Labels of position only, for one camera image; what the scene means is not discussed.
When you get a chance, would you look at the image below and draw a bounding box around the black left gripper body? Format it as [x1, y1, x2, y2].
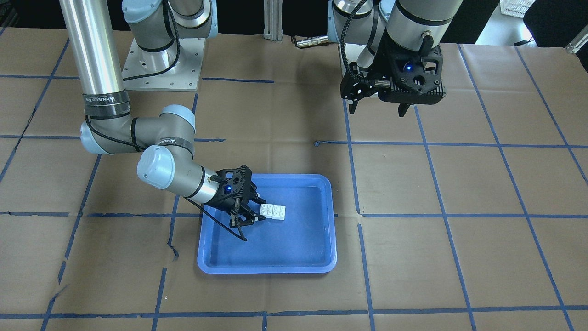
[340, 62, 391, 102]

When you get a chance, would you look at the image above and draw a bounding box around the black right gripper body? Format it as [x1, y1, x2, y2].
[204, 165, 253, 213]

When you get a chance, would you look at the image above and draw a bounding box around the white block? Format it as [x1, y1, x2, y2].
[259, 204, 274, 219]
[271, 205, 286, 220]

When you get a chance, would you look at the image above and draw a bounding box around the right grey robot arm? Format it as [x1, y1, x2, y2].
[60, 0, 266, 228]

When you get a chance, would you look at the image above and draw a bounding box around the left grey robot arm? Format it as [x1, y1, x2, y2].
[327, 0, 462, 117]

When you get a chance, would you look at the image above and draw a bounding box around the blue plastic tray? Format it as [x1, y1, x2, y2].
[197, 174, 337, 274]

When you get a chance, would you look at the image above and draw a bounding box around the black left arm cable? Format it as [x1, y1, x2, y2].
[339, 0, 382, 83]

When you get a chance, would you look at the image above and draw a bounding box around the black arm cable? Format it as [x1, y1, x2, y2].
[84, 0, 249, 242]
[339, 0, 382, 83]

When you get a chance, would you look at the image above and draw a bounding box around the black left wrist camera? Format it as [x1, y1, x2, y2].
[378, 32, 447, 105]

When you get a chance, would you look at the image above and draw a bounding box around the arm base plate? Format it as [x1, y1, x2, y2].
[339, 44, 366, 77]
[122, 38, 206, 92]

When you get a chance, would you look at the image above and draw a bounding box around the aluminium profile post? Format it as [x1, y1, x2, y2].
[263, 0, 283, 43]

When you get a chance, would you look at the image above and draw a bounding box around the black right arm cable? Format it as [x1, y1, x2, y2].
[84, 0, 249, 242]

